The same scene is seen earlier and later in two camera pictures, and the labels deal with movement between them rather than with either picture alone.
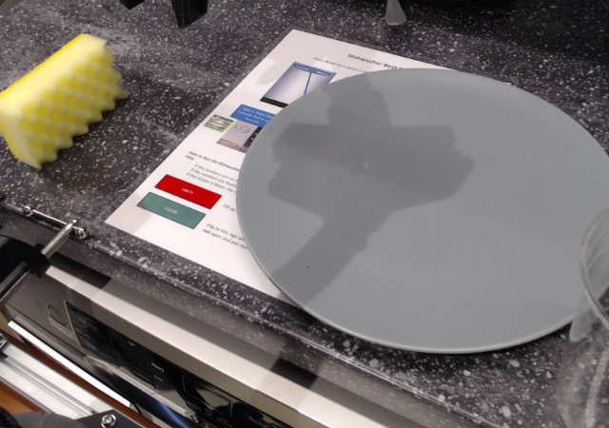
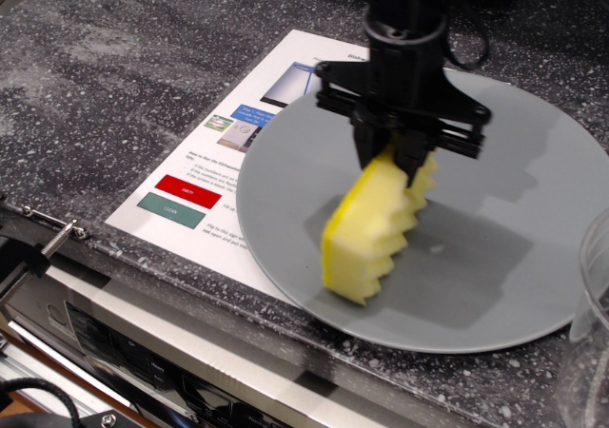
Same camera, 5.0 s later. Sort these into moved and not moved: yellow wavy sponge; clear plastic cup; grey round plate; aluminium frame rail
Moved: yellow wavy sponge
Not moved: clear plastic cup; aluminium frame rail; grey round plate
